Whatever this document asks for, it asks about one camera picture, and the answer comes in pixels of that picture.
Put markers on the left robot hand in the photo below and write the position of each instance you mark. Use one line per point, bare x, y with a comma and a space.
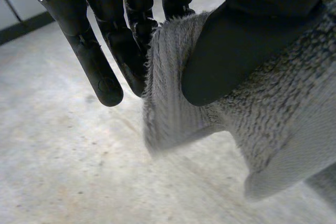
225, 51

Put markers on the grey towel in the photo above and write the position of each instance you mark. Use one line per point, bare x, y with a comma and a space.
262, 119

